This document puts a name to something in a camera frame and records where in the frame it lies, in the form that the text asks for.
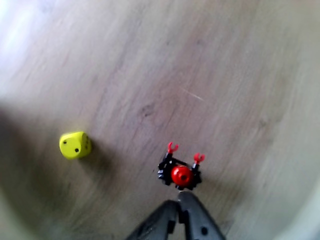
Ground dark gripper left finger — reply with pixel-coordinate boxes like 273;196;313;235
124;199;180;240

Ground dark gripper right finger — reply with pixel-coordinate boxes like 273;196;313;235
176;191;227;240

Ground black red lego figure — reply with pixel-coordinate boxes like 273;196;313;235
157;141;206;192

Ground lime yellow die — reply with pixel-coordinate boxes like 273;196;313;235
59;131;93;160

